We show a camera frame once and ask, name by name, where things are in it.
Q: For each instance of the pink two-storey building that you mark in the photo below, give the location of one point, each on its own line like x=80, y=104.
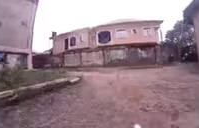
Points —
x=120, y=35

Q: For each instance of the brown dirt road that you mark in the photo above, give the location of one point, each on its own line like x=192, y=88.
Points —
x=120, y=96

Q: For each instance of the dark red gate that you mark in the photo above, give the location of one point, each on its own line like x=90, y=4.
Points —
x=42, y=61

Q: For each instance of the concrete kerb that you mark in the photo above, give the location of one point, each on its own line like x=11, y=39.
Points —
x=30, y=88

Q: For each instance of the patch of grass and weeds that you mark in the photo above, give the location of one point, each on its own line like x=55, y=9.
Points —
x=17, y=78

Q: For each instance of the dark green tree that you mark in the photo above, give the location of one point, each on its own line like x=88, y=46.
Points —
x=180, y=40

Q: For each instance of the grey concrete building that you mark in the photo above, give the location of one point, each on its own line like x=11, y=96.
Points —
x=7, y=26

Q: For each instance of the grey compound wall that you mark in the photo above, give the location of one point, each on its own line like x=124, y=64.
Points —
x=97, y=56

